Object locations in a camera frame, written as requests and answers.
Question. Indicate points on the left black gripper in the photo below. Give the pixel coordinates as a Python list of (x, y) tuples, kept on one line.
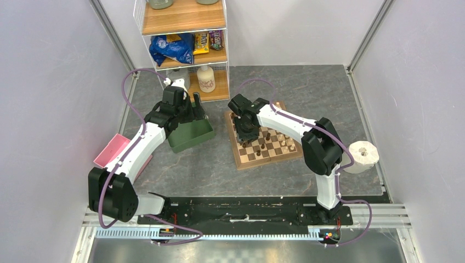
[(197, 112)]

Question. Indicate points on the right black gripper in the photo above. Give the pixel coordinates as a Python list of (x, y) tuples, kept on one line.
[(241, 135)]

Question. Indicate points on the wooden chess board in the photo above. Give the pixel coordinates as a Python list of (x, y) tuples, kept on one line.
[(271, 146)]

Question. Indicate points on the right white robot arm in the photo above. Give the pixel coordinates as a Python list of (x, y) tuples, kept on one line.
[(319, 141)]

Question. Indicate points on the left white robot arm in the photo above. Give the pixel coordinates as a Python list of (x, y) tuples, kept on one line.
[(110, 189)]

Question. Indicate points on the green plastic tray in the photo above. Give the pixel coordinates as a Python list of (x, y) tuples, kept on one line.
[(188, 135)]

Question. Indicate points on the cream lotion bottle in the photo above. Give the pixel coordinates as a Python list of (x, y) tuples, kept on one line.
[(205, 76)]

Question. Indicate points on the blue snack bag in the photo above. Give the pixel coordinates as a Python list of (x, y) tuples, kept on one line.
[(177, 47)]

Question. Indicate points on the yellow candy bag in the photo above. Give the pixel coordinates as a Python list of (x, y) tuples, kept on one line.
[(201, 43)]

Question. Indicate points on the brown candy bag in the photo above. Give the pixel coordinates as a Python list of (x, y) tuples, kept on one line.
[(216, 40)]

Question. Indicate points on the pink plastic tray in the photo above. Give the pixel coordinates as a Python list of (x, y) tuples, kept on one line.
[(112, 152)]

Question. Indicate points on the white paper roll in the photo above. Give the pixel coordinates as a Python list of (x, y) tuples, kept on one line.
[(365, 156)]

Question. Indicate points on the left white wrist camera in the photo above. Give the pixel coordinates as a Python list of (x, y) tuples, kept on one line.
[(180, 83)]

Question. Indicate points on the white wire wooden shelf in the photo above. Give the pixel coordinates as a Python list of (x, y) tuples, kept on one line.
[(155, 18)]

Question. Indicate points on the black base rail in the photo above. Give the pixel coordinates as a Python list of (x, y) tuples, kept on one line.
[(250, 216)]

